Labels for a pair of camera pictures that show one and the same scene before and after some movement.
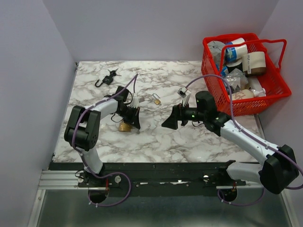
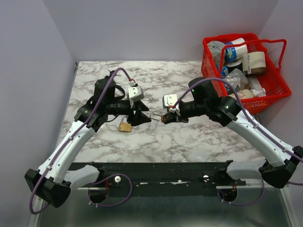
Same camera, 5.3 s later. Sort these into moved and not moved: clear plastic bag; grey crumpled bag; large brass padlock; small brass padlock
Moved: small brass padlock
Not moved: grey crumpled bag; clear plastic bag; large brass padlock
